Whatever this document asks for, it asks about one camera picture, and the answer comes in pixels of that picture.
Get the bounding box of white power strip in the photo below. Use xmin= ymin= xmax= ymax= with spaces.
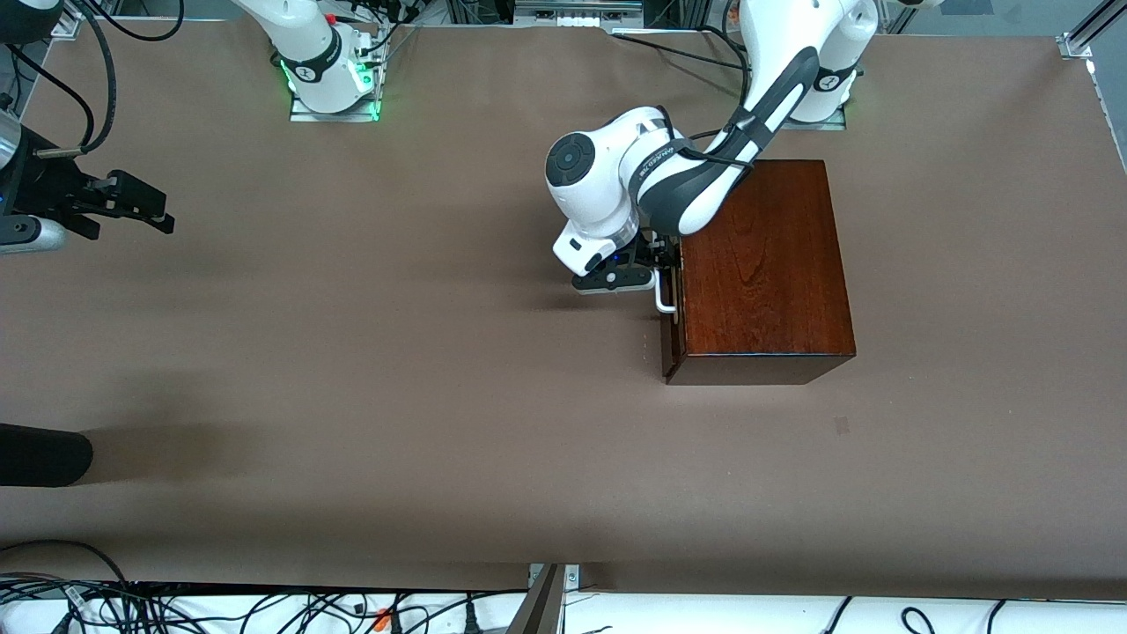
xmin=515 ymin=0 xmax=645 ymax=27

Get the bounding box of light wood drawer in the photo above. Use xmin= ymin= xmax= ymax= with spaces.
xmin=660 ymin=255 xmax=686 ymax=378

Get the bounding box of black cylindrical object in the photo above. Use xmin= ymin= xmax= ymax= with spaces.
xmin=0 ymin=423 xmax=94 ymax=488

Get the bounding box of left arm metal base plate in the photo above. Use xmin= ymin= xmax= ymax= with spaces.
xmin=779 ymin=104 xmax=848 ymax=131

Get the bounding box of black cable across table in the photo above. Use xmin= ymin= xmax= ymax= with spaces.
xmin=612 ymin=31 xmax=749 ymax=73

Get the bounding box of aluminium profile post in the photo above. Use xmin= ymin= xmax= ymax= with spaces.
xmin=506 ymin=564 xmax=580 ymax=634

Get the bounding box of dark brown wooden cabinet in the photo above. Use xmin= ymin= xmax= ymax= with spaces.
xmin=662 ymin=159 xmax=857 ymax=386

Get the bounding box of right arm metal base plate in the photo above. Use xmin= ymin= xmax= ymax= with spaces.
xmin=289 ymin=26 xmax=384 ymax=122

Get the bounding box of black looped cable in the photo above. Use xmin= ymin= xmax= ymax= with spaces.
xmin=0 ymin=539 xmax=133 ymax=589

